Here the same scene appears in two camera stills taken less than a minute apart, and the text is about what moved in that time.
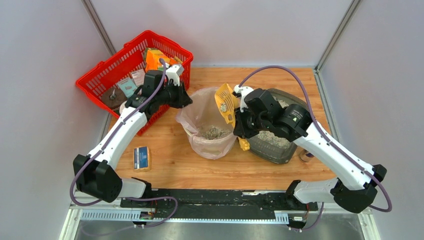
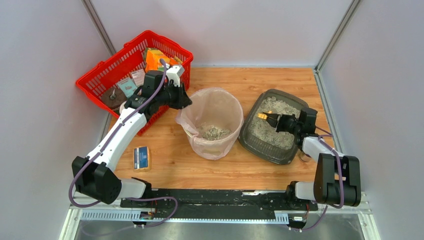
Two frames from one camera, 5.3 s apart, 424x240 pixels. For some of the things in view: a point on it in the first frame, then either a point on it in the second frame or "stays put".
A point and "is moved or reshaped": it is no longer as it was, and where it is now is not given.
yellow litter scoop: x=226 y=95 is moved or reshaped
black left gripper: x=178 y=96 stays put
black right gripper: x=239 y=122 to x=279 y=121
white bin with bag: x=207 y=132 stays put
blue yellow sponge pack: x=141 y=157 stays put
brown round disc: x=113 y=98 stays put
